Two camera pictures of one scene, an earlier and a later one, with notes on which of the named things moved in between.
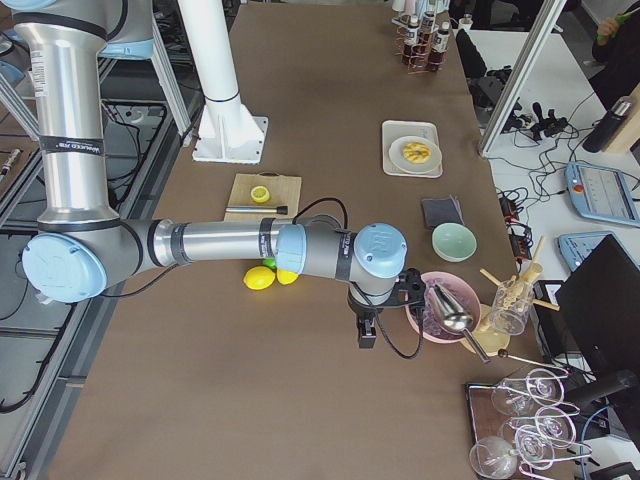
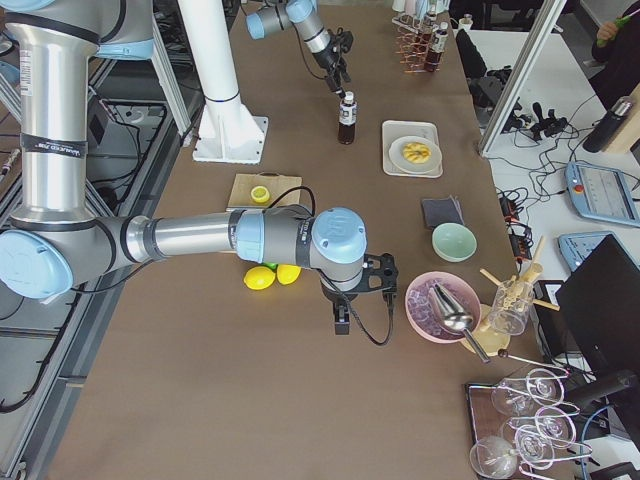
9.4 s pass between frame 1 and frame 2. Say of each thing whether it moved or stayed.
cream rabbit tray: stayed
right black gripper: moved
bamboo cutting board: stayed
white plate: stayed
